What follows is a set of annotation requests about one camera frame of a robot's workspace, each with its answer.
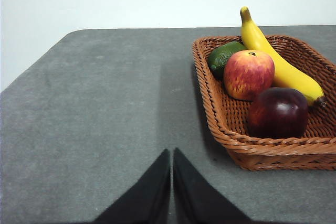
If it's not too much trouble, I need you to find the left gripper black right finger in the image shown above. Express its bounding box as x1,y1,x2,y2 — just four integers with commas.
172,147,254,224

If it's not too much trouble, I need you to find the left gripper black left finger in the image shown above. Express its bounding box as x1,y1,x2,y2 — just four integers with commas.
93,148,172,224

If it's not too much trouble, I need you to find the dark purple plum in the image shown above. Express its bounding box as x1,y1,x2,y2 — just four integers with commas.
248,87,309,139

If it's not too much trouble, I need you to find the brown wicker basket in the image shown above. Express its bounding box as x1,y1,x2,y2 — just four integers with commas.
192,34,336,172

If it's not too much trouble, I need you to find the red orange peach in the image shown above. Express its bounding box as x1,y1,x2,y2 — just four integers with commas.
223,50,275,101

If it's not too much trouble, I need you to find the green avocado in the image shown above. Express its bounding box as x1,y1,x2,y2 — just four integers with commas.
207,41,247,80

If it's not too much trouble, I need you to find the yellow banana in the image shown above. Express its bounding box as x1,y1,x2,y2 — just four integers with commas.
239,6,328,109

